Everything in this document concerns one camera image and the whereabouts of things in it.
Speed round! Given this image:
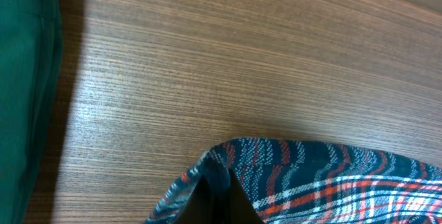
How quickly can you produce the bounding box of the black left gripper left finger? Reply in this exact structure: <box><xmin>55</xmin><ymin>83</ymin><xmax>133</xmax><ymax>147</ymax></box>
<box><xmin>174</xmin><ymin>178</ymin><xmax>220</xmax><ymax>224</ymax></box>

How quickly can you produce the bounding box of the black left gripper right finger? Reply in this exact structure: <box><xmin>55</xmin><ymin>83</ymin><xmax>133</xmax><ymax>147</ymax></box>
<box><xmin>219</xmin><ymin>170</ymin><xmax>264</xmax><ymax>224</ymax></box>

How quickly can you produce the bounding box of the plaid red blue shirt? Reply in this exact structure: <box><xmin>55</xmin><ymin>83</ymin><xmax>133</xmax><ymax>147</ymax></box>
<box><xmin>147</xmin><ymin>137</ymin><xmax>441</xmax><ymax>223</ymax></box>

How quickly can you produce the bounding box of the folded green cloth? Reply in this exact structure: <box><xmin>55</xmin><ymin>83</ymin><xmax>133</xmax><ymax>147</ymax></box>
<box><xmin>1</xmin><ymin>0</ymin><xmax>63</xmax><ymax>223</ymax></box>

